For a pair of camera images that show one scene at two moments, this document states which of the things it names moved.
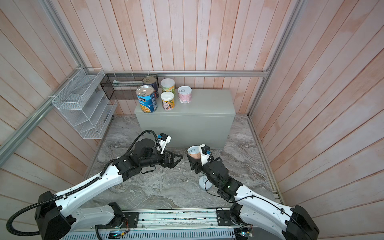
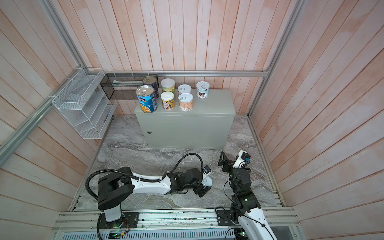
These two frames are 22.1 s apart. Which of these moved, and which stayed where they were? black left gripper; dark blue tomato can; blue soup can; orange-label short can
Moved: orange-label short can; black left gripper
Stayed: dark blue tomato can; blue soup can
